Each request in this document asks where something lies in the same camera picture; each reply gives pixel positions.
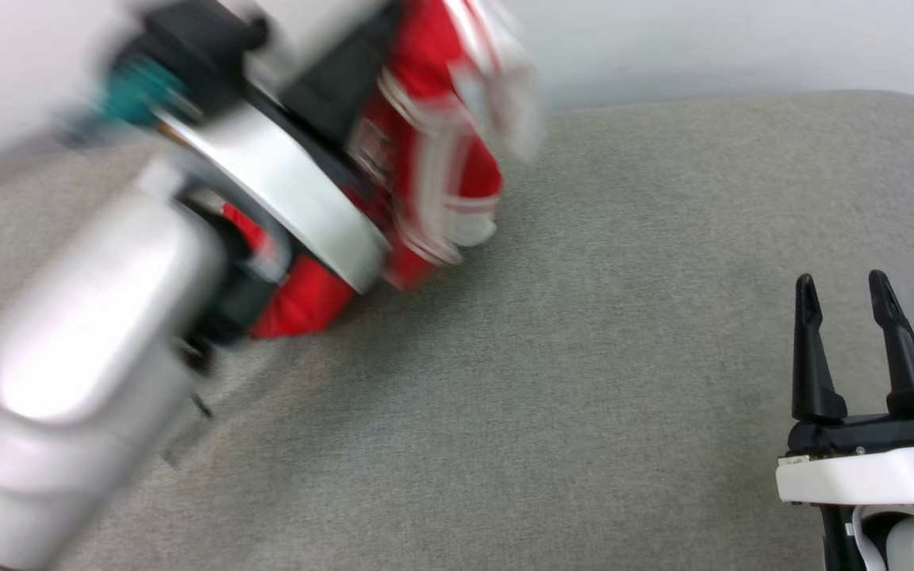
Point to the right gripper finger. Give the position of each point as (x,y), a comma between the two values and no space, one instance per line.
(810,365)
(905,357)

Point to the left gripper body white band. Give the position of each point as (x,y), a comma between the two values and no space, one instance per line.
(290,190)

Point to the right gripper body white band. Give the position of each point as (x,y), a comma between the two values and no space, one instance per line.
(869,472)

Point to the red basketball jersey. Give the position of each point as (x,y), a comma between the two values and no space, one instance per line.
(433,95)

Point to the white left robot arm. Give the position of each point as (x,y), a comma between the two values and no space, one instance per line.
(84,357)

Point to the grey fabric sofa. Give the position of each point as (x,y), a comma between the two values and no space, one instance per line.
(624,357)

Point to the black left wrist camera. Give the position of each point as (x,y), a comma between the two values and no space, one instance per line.
(195,47)

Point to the teal left camera connector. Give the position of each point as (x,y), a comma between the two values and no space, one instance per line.
(136,91)

